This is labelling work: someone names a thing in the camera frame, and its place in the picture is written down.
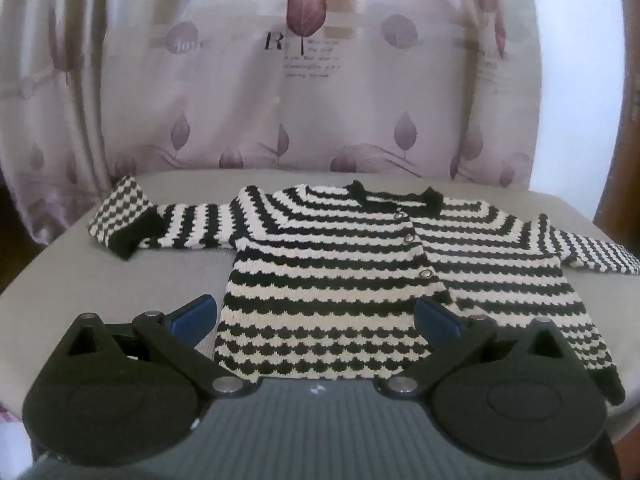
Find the brown wooden door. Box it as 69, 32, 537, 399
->
592, 0, 640, 243

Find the black and white striped sweater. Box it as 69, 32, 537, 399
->
87, 174, 640, 407

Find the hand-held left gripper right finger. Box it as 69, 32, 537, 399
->
382, 297, 569, 401

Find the pink leaf print curtain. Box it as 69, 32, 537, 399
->
0, 0, 540, 261

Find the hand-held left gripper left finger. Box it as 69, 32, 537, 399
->
66, 294, 252, 399

